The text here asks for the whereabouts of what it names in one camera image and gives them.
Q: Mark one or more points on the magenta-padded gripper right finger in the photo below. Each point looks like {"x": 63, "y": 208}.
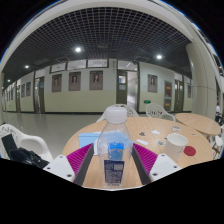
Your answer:
{"x": 146, "y": 160}

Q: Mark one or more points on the framed wall portraits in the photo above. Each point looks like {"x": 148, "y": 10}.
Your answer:
{"x": 96, "y": 80}

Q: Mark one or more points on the light blue paper sheet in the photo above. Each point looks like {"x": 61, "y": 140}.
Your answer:
{"x": 87, "y": 139}

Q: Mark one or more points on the clear plastic water bottle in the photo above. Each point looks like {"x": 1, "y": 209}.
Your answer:
{"x": 115, "y": 146}

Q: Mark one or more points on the white paper scrap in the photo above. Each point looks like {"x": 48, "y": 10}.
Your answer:
{"x": 155, "y": 132}

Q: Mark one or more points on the round wooden side table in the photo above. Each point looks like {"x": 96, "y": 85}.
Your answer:
{"x": 198, "y": 122}

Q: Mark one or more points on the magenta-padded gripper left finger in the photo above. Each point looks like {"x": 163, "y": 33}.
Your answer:
{"x": 80, "y": 160}

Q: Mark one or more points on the round ceiling lights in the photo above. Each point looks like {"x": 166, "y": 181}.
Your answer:
{"x": 78, "y": 49}

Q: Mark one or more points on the white cup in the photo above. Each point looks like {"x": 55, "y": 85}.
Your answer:
{"x": 175, "y": 146}

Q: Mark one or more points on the black bag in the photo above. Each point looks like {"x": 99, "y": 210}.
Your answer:
{"x": 25, "y": 156}

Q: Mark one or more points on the white chair with wooden legs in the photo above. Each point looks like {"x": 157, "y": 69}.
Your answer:
{"x": 218, "y": 141}

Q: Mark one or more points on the dark door with window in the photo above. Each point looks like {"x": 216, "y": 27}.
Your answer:
{"x": 122, "y": 91}

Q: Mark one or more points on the dark small sticker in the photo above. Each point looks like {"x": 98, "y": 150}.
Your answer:
{"x": 142, "y": 134}

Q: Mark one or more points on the white plastic armchair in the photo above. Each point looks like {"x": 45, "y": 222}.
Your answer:
{"x": 31, "y": 141}

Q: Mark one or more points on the grey patterned sticker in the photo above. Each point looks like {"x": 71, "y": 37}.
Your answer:
{"x": 175, "y": 128}

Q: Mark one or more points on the red round coaster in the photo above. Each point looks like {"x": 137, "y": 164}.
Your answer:
{"x": 190, "y": 151}

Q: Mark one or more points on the person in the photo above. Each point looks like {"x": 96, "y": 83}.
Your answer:
{"x": 218, "y": 110}

